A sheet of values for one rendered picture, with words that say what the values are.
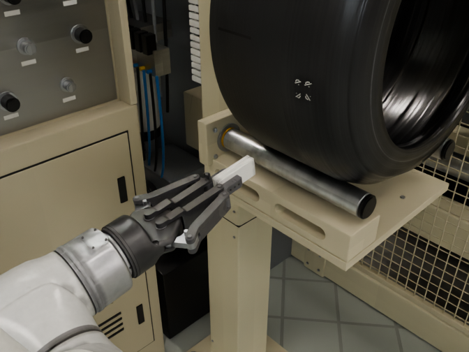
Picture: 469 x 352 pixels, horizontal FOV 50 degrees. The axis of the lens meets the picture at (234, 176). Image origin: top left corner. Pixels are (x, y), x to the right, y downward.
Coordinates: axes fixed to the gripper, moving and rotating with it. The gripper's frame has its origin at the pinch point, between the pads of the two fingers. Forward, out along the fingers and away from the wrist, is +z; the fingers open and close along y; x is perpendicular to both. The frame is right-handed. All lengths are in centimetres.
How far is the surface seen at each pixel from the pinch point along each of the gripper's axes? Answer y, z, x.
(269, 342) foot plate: 30, 30, 105
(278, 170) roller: 7.9, 16.9, 13.0
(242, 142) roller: 18.1, 17.8, 11.5
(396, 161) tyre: -11.5, 24.2, 6.2
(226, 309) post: 31, 16, 74
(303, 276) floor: 43, 64, 110
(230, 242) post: 29, 20, 48
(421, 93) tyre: 0, 52, 10
